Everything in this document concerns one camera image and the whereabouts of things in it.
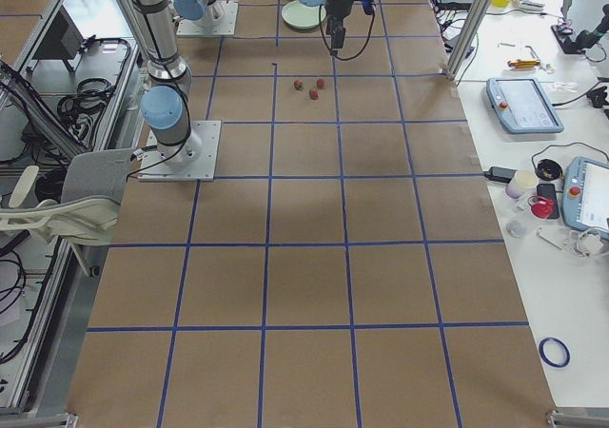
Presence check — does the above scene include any black power adapter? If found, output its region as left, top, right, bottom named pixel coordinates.
left=483, top=166, right=516, bottom=184

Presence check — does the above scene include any white paper cup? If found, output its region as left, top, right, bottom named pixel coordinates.
left=505, top=170, right=539, bottom=199

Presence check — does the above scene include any near teach pendant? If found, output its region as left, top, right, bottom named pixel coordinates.
left=561, top=157, right=608, bottom=241

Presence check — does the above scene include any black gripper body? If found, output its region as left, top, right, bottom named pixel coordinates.
left=326, top=0, right=353, bottom=33

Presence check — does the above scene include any blue tape roll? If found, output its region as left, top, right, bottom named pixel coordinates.
left=538, top=337, right=571, bottom=369

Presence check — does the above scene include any far teach pendant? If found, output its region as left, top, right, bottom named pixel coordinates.
left=486, top=78, right=564, bottom=134

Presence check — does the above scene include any grey office chair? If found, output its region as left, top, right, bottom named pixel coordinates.
left=1, top=148, right=134, bottom=276

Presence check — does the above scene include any gold cylinder tool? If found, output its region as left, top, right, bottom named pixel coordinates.
left=507, top=59, right=540, bottom=69

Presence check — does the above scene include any black smartphone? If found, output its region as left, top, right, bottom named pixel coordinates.
left=536, top=183, right=561, bottom=221

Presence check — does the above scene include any red round object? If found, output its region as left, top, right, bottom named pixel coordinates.
left=528, top=196, right=555, bottom=220

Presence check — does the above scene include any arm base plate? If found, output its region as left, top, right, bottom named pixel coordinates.
left=174, top=0, right=239, bottom=38
left=136, top=121, right=222, bottom=182

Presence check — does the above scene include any light green plate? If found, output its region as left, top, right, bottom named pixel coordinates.
left=281, top=0, right=326, bottom=30

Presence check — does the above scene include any teach pendant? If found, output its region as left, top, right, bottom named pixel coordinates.
left=486, top=78, right=564, bottom=134
left=561, top=157, right=608, bottom=241

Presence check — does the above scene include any aluminium frame post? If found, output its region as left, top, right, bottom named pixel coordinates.
left=444, top=0, right=492, bottom=79

